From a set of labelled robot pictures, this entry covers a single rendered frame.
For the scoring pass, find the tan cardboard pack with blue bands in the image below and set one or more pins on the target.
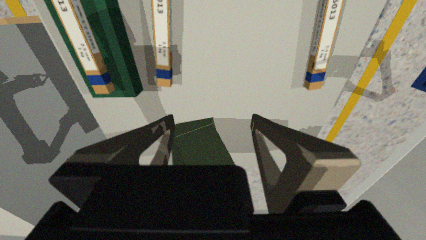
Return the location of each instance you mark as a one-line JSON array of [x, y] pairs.
[[326, 25], [162, 27], [76, 25]]

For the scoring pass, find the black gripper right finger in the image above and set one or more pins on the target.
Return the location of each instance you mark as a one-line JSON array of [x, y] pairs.
[[312, 164]]

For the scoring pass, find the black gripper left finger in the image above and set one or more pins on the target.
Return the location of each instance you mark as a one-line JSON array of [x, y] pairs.
[[126, 148]]

